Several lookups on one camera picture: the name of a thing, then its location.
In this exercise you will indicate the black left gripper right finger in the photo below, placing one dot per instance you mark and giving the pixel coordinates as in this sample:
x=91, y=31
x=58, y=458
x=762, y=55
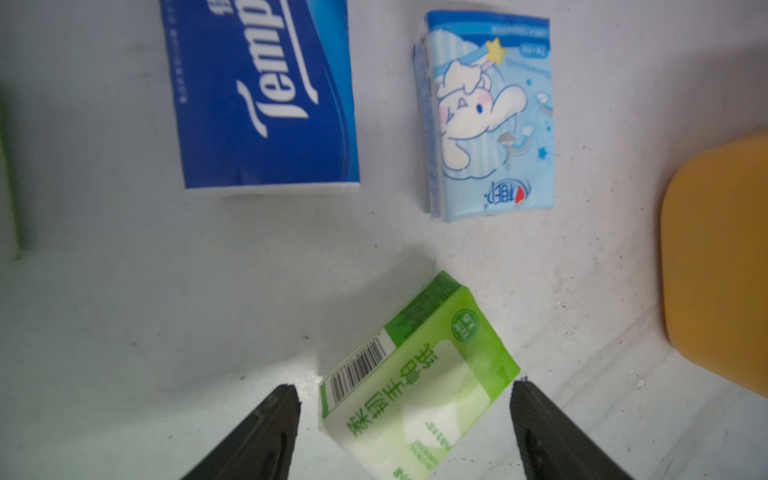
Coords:
x=551, y=445

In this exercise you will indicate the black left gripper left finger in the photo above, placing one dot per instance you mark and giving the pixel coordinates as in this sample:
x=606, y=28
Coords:
x=261, y=446

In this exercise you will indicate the lime green tissue pack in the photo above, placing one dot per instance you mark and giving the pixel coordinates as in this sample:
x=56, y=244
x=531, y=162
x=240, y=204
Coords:
x=403, y=400

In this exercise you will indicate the yellow plastic storage box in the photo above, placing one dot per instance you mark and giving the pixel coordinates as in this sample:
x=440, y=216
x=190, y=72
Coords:
x=713, y=232

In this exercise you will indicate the large green tissue pack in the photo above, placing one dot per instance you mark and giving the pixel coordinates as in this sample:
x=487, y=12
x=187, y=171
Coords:
x=12, y=228

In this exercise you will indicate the dark blue Tempo tissue pack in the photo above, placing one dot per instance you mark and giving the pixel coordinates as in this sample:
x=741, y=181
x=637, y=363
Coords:
x=263, y=96

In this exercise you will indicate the light blue cartoon tissue pack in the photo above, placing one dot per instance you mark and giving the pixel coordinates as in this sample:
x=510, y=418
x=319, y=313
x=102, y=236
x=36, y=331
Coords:
x=485, y=89

